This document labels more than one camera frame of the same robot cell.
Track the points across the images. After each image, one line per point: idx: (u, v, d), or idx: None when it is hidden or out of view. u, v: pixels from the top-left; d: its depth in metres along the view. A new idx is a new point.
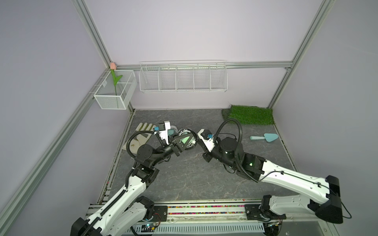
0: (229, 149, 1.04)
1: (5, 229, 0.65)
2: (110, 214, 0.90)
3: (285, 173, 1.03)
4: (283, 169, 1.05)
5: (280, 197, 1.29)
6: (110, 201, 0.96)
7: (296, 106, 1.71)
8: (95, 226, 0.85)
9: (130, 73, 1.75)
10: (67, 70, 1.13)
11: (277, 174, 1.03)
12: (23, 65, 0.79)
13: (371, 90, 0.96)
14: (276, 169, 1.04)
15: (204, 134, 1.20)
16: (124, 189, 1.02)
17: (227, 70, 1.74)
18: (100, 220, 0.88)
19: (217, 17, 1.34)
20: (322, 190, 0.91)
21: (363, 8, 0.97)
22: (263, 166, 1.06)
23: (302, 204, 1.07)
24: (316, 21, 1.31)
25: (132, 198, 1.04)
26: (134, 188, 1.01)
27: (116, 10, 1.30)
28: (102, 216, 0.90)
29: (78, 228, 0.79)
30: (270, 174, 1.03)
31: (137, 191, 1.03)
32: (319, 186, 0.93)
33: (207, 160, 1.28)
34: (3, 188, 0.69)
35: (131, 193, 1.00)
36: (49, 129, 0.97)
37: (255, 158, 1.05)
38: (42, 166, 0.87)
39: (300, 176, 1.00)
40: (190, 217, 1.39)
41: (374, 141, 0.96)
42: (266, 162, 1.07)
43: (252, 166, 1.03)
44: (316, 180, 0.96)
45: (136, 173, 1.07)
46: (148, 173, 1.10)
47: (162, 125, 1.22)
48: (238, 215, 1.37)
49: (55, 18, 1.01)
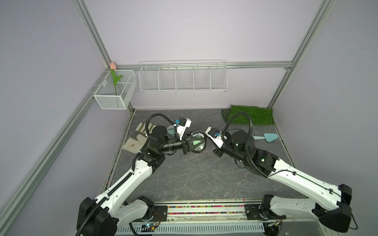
0: (240, 141, 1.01)
1: (5, 229, 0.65)
2: (117, 195, 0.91)
3: (297, 174, 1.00)
4: (295, 170, 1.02)
5: (282, 198, 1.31)
6: (117, 183, 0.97)
7: (297, 106, 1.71)
8: (103, 205, 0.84)
9: (130, 73, 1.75)
10: (68, 70, 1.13)
11: (288, 174, 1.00)
12: (22, 65, 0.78)
13: (371, 90, 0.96)
14: (289, 169, 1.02)
15: (211, 132, 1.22)
16: (130, 171, 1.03)
17: (227, 70, 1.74)
18: (108, 200, 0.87)
19: (216, 17, 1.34)
20: (333, 196, 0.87)
21: (363, 8, 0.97)
22: (274, 164, 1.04)
23: (307, 208, 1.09)
24: (316, 21, 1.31)
25: (138, 182, 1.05)
26: (140, 171, 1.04)
27: (116, 10, 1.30)
28: (110, 196, 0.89)
29: (85, 207, 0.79)
30: (281, 173, 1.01)
31: (142, 175, 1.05)
32: (330, 192, 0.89)
33: (219, 155, 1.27)
34: (3, 188, 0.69)
35: (138, 176, 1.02)
36: (49, 128, 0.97)
37: (267, 155, 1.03)
38: (42, 166, 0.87)
39: (313, 180, 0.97)
40: (190, 217, 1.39)
41: (374, 141, 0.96)
42: (278, 160, 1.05)
43: (264, 162, 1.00)
44: (329, 187, 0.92)
45: (142, 158, 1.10)
46: (154, 157, 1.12)
47: (184, 120, 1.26)
48: (238, 215, 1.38)
49: (56, 18, 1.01)
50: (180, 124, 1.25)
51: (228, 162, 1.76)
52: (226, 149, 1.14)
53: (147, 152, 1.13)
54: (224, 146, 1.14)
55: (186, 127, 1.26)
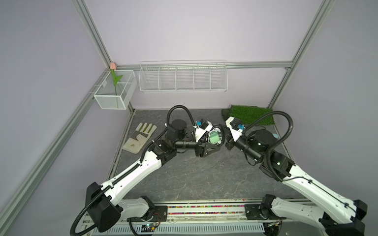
0: (264, 141, 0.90)
1: (5, 229, 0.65)
2: (122, 185, 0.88)
3: (312, 183, 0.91)
4: (311, 178, 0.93)
5: (286, 201, 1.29)
6: (123, 172, 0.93)
7: (296, 106, 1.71)
8: (106, 193, 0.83)
9: (130, 73, 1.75)
10: (67, 69, 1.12)
11: (303, 181, 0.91)
12: (22, 65, 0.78)
13: (371, 90, 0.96)
14: (304, 177, 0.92)
15: (234, 123, 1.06)
16: (138, 162, 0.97)
17: (227, 70, 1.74)
18: (111, 189, 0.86)
19: (216, 17, 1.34)
20: (348, 211, 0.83)
21: (363, 8, 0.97)
22: (290, 169, 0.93)
23: (313, 216, 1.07)
24: (316, 23, 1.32)
25: (145, 174, 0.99)
26: (147, 163, 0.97)
27: (116, 10, 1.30)
28: (114, 185, 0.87)
29: (91, 192, 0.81)
30: (297, 179, 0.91)
31: (150, 168, 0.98)
32: (345, 206, 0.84)
33: (228, 147, 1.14)
34: (3, 188, 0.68)
35: (145, 168, 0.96)
36: (49, 129, 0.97)
37: (284, 158, 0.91)
38: (42, 167, 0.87)
39: (328, 191, 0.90)
40: (190, 217, 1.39)
41: (374, 142, 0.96)
42: (294, 165, 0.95)
43: (280, 165, 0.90)
44: (344, 200, 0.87)
45: (152, 149, 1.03)
46: (165, 151, 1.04)
47: (205, 123, 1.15)
48: (238, 215, 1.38)
49: (56, 18, 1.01)
50: (201, 127, 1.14)
51: (228, 162, 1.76)
52: (241, 144, 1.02)
53: (159, 143, 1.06)
54: (239, 140, 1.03)
55: (206, 132, 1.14)
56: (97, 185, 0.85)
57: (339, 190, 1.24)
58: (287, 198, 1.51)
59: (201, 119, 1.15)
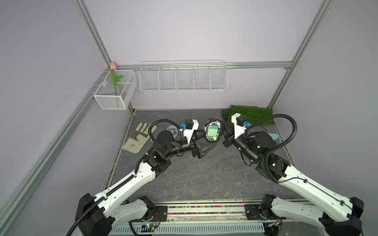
0: (263, 145, 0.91)
1: (5, 229, 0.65)
2: (115, 196, 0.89)
3: (308, 182, 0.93)
4: (307, 178, 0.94)
5: (285, 200, 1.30)
6: (117, 183, 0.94)
7: (296, 105, 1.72)
8: (99, 205, 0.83)
9: (130, 73, 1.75)
10: (67, 69, 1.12)
11: (299, 181, 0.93)
12: (22, 66, 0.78)
13: (371, 90, 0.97)
14: (299, 176, 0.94)
15: (241, 119, 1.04)
16: (133, 174, 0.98)
17: (227, 70, 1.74)
18: (105, 200, 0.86)
19: (216, 17, 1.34)
20: (344, 208, 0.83)
21: (363, 9, 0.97)
22: (285, 169, 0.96)
23: (313, 215, 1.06)
24: (316, 22, 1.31)
25: (140, 185, 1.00)
26: (142, 175, 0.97)
27: (116, 10, 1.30)
28: (108, 196, 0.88)
29: (84, 203, 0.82)
30: (292, 180, 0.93)
31: (144, 179, 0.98)
32: (341, 204, 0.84)
33: (226, 145, 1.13)
34: (3, 188, 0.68)
35: (140, 180, 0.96)
36: (49, 129, 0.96)
37: (279, 160, 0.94)
38: (42, 166, 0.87)
39: (323, 189, 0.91)
40: (191, 217, 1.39)
41: (374, 142, 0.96)
42: (289, 166, 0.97)
43: (275, 166, 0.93)
44: (340, 198, 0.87)
45: (147, 160, 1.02)
46: (160, 162, 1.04)
47: (191, 123, 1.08)
48: (238, 215, 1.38)
49: (56, 18, 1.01)
50: (188, 128, 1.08)
51: (228, 162, 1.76)
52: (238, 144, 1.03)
53: (153, 155, 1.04)
54: (238, 140, 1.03)
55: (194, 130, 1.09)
56: (90, 196, 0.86)
57: (339, 190, 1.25)
58: (287, 198, 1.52)
59: (185, 120, 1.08)
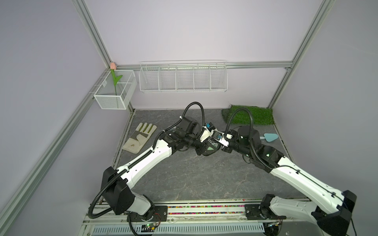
0: (244, 134, 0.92)
1: (5, 229, 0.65)
2: (137, 170, 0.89)
3: (300, 173, 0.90)
4: (299, 169, 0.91)
5: (283, 199, 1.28)
6: (137, 158, 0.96)
7: (296, 105, 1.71)
8: (123, 176, 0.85)
9: (130, 73, 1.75)
10: (68, 70, 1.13)
11: (291, 172, 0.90)
12: (24, 65, 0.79)
13: (371, 90, 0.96)
14: (292, 167, 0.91)
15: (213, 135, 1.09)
16: (150, 149, 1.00)
17: (227, 70, 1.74)
18: (127, 173, 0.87)
19: (216, 17, 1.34)
20: (335, 199, 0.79)
21: (363, 9, 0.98)
22: (279, 161, 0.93)
23: (307, 210, 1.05)
24: (316, 22, 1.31)
25: (158, 161, 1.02)
26: (159, 150, 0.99)
27: (116, 10, 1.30)
28: (129, 169, 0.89)
29: (108, 176, 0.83)
30: (284, 169, 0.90)
31: (162, 155, 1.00)
32: (332, 196, 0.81)
33: (229, 151, 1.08)
34: (4, 187, 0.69)
35: (157, 155, 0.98)
36: (49, 129, 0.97)
37: (273, 150, 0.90)
38: (42, 167, 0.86)
39: (316, 180, 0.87)
40: (190, 217, 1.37)
41: (373, 142, 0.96)
42: (283, 157, 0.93)
43: (268, 157, 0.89)
44: (331, 190, 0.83)
45: (163, 137, 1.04)
46: (175, 140, 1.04)
47: (213, 126, 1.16)
48: (238, 215, 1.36)
49: (55, 18, 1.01)
50: (209, 129, 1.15)
51: (228, 162, 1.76)
52: (232, 145, 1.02)
53: (169, 133, 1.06)
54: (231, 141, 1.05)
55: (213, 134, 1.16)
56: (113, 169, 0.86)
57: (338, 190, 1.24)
58: (287, 198, 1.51)
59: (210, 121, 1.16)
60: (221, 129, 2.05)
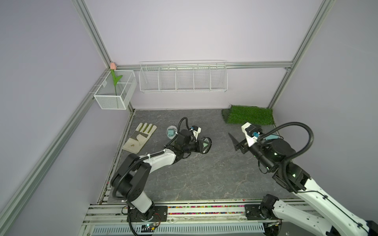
0: (280, 152, 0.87)
1: (5, 229, 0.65)
2: (154, 161, 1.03)
3: (328, 198, 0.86)
4: (327, 194, 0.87)
5: (289, 204, 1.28)
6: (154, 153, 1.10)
7: (296, 105, 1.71)
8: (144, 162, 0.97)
9: (130, 73, 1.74)
10: (68, 70, 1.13)
11: (318, 197, 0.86)
12: (23, 65, 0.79)
13: (371, 90, 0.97)
14: (320, 192, 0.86)
15: (249, 130, 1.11)
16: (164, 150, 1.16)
17: (227, 70, 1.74)
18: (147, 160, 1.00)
19: (216, 17, 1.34)
20: (360, 230, 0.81)
21: (363, 9, 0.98)
22: (305, 182, 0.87)
23: (319, 227, 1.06)
24: (316, 22, 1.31)
25: (166, 162, 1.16)
26: (169, 152, 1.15)
27: (116, 10, 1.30)
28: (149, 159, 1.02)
29: (132, 159, 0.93)
30: (312, 194, 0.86)
31: (170, 157, 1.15)
32: (358, 227, 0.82)
33: (243, 151, 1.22)
34: (3, 187, 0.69)
35: (168, 155, 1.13)
36: (48, 129, 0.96)
37: (299, 170, 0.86)
38: (42, 167, 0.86)
39: (342, 208, 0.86)
40: (190, 217, 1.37)
41: (373, 142, 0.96)
42: (310, 179, 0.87)
43: (295, 178, 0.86)
44: (358, 220, 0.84)
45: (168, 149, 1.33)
46: (177, 152, 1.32)
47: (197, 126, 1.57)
48: (238, 215, 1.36)
49: (55, 18, 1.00)
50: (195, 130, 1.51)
51: (228, 162, 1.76)
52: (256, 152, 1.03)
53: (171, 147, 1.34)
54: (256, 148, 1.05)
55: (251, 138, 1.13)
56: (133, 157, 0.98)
57: (338, 190, 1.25)
58: (287, 198, 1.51)
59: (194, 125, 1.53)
60: (221, 130, 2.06)
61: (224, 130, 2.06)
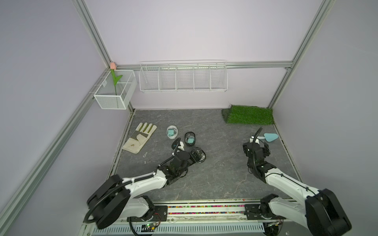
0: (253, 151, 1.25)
1: (5, 229, 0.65)
2: (139, 185, 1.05)
3: (283, 176, 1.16)
4: (283, 173, 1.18)
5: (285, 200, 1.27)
6: (141, 177, 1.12)
7: (296, 105, 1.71)
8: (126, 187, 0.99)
9: (130, 72, 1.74)
10: (68, 69, 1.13)
11: (276, 175, 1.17)
12: (23, 64, 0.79)
13: (370, 90, 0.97)
14: (278, 172, 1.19)
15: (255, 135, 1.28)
16: (152, 173, 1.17)
17: (227, 70, 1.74)
18: (131, 184, 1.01)
19: (216, 18, 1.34)
20: (307, 192, 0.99)
21: (363, 9, 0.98)
22: (270, 169, 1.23)
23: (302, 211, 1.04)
24: (316, 22, 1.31)
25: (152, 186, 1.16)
26: (158, 178, 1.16)
27: (116, 11, 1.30)
28: (134, 182, 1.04)
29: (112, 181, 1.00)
30: (270, 174, 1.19)
31: (158, 182, 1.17)
32: (306, 190, 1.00)
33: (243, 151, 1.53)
34: (3, 187, 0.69)
35: (156, 181, 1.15)
36: (48, 129, 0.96)
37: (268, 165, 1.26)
38: (42, 167, 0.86)
39: (296, 181, 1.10)
40: (190, 217, 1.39)
41: (373, 142, 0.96)
42: (275, 168, 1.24)
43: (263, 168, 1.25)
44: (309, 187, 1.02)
45: (162, 169, 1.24)
46: (171, 176, 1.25)
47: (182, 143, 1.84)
48: (238, 215, 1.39)
49: (56, 18, 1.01)
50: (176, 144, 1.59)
51: (228, 162, 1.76)
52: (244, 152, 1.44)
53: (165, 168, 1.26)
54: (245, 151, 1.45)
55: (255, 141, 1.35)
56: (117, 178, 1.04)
57: (338, 190, 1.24)
58: (287, 198, 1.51)
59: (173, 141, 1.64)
60: (221, 129, 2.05)
61: (224, 130, 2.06)
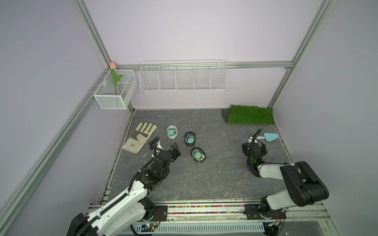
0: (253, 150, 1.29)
1: (5, 229, 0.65)
2: (109, 215, 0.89)
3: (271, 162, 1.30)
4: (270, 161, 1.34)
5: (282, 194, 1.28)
6: (110, 202, 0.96)
7: (296, 105, 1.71)
8: (92, 225, 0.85)
9: (130, 72, 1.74)
10: (67, 69, 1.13)
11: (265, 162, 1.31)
12: (23, 64, 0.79)
13: (371, 89, 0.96)
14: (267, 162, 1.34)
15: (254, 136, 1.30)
16: (125, 192, 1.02)
17: (227, 70, 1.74)
18: (99, 219, 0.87)
19: (216, 17, 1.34)
20: None
21: (363, 9, 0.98)
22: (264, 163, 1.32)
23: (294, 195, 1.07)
24: (316, 22, 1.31)
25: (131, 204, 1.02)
26: (135, 193, 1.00)
27: (116, 10, 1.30)
28: (102, 215, 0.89)
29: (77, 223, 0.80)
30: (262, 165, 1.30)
31: (137, 197, 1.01)
32: None
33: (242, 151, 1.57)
34: (3, 187, 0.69)
35: (132, 197, 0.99)
36: (48, 129, 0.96)
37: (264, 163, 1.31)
38: (42, 167, 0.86)
39: None
40: (190, 217, 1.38)
41: (373, 142, 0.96)
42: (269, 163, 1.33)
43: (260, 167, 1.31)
44: None
45: (140, 178, 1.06)
46: (151, 180, 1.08)
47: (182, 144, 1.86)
48: (238, 215, 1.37)
49: (55, 18, 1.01)
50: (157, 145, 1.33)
51: (228, 162, 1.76)
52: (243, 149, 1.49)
53: (145, 173, 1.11)
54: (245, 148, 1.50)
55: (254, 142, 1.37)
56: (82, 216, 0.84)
57: (338, 190, 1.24)
58: None
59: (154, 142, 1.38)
60: (221, 129, 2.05)
61: (224, 130, 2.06)
